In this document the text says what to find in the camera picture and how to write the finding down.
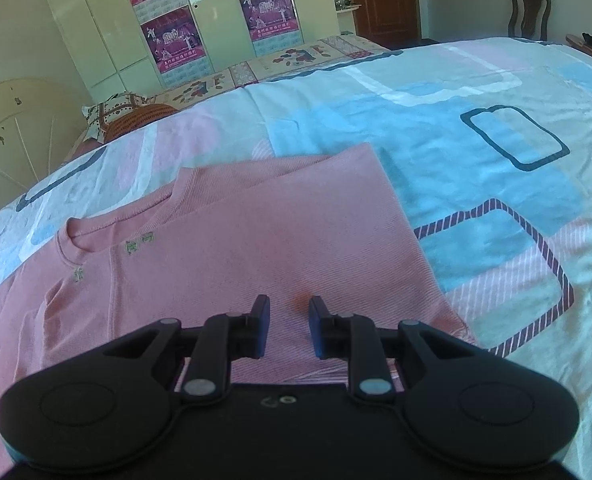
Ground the pink knit shirt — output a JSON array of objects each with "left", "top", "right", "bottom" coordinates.
[{"left": 0, "top": 142, "right": 477, "bottom": 480}]

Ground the floral patterned quilt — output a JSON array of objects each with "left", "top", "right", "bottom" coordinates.
[{"left": 153, "top": 35, "right": 392, "bottom": 111}]

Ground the geometric print bed sheet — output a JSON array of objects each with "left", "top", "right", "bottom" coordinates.
[{"left": 0, "top": 37, "right": 592, "bottom": 480}]

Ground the patterned white pillow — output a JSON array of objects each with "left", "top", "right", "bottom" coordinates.
[{"left": 82, "top": 91, "right": 157, "bottom": 143}]

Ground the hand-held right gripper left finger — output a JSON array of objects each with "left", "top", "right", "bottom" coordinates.
[{"left": 103, "top": 294, "right": 272, "bottom": 402}]

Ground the cream bed headboard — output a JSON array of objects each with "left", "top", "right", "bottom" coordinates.
[{"left": 0, "top": 77, "right": 89, "bottom": 206}]

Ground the brown wooden door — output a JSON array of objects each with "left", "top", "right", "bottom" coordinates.
[{"left": 342, "top": 0, "right": 422, "bottom": 48}]

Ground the orange brown pillow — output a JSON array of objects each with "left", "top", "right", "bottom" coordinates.
[{"left": 103, "top": 103, "right": 179, "bottom": 143}]

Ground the dark wooden chair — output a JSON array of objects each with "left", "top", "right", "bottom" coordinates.
[{"left": 507, "top": 0, "right": 552, "bottom": 41}]

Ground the cream wardrobe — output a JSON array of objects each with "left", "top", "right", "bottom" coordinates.
[{"left": 36, "top": 0, "right": 339, "bottom": 103}]

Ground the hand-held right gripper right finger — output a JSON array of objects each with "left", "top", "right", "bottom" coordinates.
[{"left": 308, "top": 295, "right": 483, "bottom": 403}]

